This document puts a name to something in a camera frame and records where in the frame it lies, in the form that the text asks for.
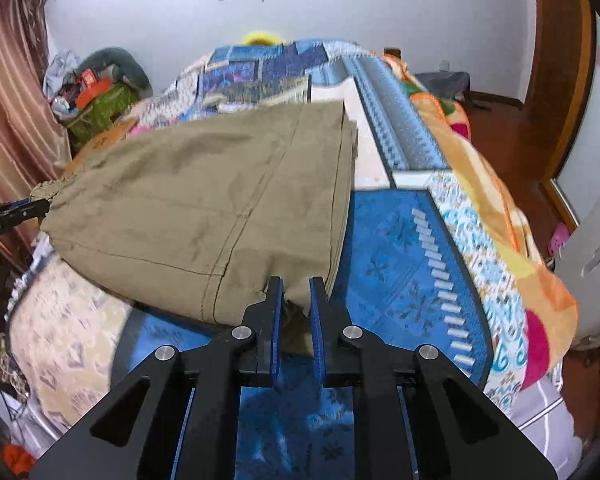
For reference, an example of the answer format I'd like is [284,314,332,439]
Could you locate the orange floral blanket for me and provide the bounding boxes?
[380,49,580,392]

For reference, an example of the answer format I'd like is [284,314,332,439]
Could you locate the pink striped curtain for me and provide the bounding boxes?
[0,0,73,211]

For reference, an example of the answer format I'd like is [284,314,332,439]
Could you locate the yellow plush toy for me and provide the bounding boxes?
[243,31,285,46]

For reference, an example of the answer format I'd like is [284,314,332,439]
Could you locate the khaki pants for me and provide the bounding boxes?
[30,100,359,327]

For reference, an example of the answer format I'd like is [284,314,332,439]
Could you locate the blue patterned quilt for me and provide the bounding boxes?
[111,38,493,480]

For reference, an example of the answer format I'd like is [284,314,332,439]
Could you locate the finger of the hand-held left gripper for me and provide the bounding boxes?
[0,199,50,239]

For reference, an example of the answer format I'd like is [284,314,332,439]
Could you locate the white door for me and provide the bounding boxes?
[552,10,600,351]

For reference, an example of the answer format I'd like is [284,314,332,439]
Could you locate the wooden door frame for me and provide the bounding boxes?
[525,0,597,231]

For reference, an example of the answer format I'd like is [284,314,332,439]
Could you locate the beige patterned bed sheet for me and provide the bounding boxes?
[5,251,136,428]

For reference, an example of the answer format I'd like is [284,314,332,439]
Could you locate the grey round cushion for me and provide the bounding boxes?
[78,47,154,98]

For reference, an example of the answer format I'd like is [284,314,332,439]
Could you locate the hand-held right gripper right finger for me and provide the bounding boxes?
[308,276,572,480]

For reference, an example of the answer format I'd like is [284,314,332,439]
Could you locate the green patterned bag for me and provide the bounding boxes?
[62,82,142,148]

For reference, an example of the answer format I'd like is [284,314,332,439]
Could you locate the pink slipper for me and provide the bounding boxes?
[547,223,572,259]

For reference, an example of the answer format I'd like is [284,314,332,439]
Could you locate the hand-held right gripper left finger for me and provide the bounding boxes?
[28,276,285,480]

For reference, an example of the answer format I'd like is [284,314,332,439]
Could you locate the grey cloth pile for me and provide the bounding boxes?
[415,71,471,103]

